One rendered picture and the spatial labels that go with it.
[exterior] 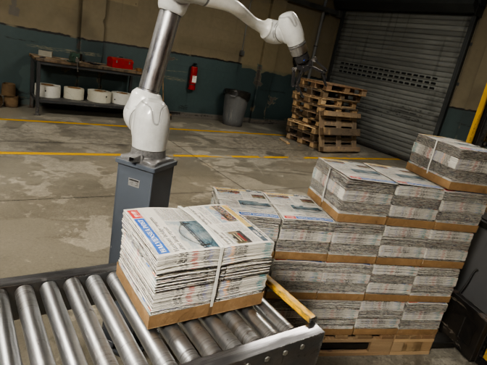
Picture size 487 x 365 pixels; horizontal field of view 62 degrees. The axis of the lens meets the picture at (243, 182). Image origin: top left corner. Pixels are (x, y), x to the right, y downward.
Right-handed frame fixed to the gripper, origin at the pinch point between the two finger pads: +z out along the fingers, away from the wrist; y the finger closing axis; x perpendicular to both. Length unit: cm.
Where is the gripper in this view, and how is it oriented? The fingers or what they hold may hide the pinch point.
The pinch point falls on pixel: (313, 89)
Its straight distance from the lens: 225.7
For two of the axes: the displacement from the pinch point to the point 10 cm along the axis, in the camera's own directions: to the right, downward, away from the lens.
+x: 1.2, 4.6, -8.8
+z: 4.1, 7.8, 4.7
